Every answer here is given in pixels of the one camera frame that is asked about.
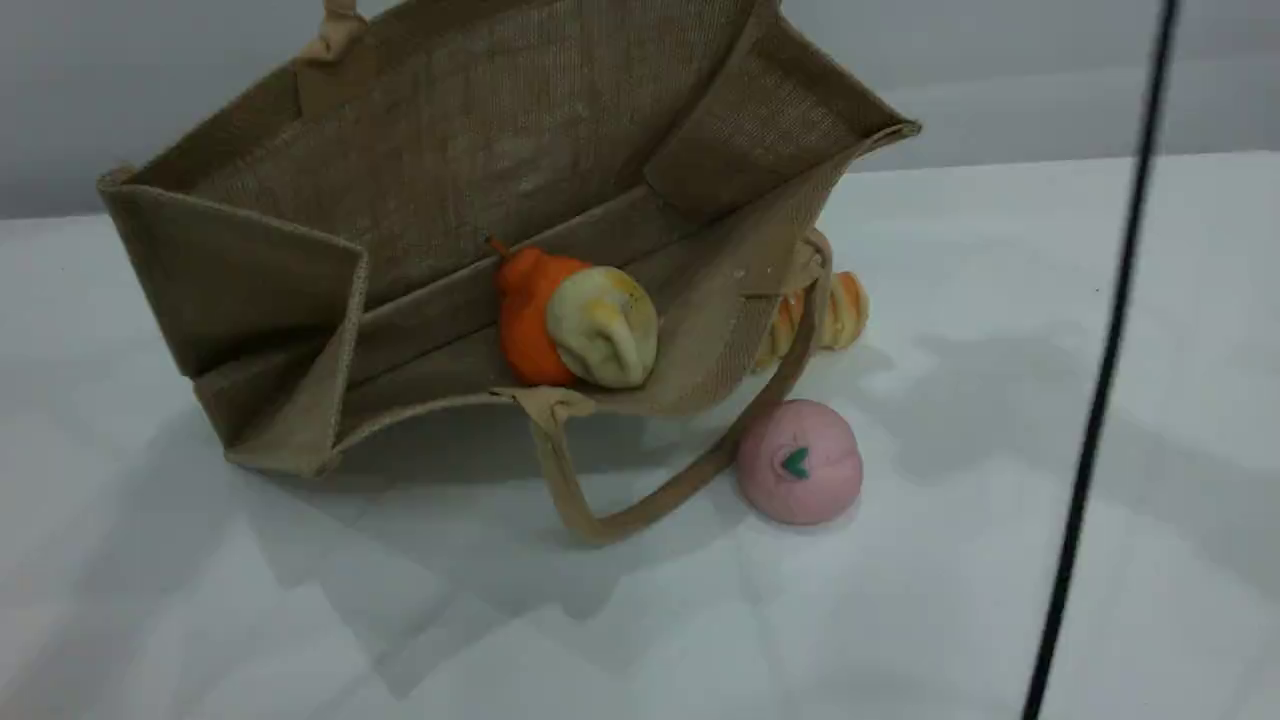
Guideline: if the cream egg yolk pastry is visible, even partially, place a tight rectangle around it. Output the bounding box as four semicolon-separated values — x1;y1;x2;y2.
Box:
546;265;661;391

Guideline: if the orange toy fruit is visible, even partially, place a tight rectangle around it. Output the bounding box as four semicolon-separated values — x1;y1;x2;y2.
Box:
487;237;596;388

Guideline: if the brown jute tote bag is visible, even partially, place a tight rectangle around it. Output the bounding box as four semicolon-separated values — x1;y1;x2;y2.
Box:
97;0;923;546

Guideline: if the pink peach bun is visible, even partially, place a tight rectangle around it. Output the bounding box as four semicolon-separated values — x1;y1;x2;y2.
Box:
737;400;864;527

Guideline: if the long striped bread roll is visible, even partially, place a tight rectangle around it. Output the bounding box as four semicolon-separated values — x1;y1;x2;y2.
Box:
755;270;869;373

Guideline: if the black cable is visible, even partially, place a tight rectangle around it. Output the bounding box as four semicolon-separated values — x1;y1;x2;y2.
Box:
1020;0;1183;720

